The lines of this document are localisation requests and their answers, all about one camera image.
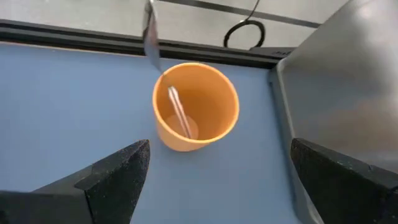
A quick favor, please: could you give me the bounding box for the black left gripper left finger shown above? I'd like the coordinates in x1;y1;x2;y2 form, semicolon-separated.
0;139;151;224

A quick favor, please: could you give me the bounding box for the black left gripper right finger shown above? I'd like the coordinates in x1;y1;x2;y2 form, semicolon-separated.
290;138;398;224

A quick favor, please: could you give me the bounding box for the silver four-slot toaster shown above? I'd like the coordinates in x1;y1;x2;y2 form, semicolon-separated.
269;0;398;224

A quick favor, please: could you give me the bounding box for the orange plastic cup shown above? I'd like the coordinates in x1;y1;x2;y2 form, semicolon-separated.
152;62;240;152

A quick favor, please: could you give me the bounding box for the silver metal utensil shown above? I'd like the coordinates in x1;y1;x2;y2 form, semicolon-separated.
142;0;193;140

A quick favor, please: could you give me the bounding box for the black table frame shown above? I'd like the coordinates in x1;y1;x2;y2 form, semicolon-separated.
0;18;296;70

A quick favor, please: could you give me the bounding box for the black toaster power cable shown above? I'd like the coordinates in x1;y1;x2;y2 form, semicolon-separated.
223;0;267;50

